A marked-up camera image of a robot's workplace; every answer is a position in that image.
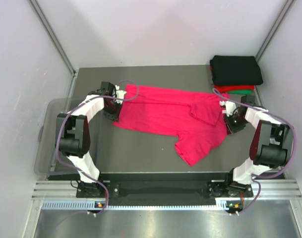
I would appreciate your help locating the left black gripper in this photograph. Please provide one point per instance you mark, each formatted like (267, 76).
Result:
(115, 116)

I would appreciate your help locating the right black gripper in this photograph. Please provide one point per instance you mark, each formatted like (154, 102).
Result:
(230, 129)

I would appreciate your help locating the pink t shirt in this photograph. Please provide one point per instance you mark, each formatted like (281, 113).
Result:
(195, 118)

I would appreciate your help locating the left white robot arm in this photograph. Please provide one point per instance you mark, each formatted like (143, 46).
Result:
(73, 135)

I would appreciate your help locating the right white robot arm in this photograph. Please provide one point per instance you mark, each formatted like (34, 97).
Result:
(271, 146)

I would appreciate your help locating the green folded t shirt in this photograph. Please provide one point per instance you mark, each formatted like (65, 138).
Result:
(241, 92)

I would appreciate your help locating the red folded t shirt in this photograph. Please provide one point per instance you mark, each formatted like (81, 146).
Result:
(230, 88)

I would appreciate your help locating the black folded t shirt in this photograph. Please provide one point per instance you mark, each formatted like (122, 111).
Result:
(235, 70)

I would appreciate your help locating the clear plastic bin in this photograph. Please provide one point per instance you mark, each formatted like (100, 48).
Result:
(46, 163)

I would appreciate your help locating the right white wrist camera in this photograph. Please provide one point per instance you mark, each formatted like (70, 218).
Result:
(228, 108)

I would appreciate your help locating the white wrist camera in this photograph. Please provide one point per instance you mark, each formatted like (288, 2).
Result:
(228, 108)
(120, 94)

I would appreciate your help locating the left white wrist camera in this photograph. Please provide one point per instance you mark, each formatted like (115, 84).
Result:
(120, 94)

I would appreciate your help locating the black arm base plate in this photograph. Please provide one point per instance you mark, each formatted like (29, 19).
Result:
(206, 185)

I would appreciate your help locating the grey slotted cable duct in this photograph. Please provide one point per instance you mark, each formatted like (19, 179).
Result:
(220, 205)

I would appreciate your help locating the aluminium frame rail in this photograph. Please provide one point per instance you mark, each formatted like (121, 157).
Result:
(276, 189)

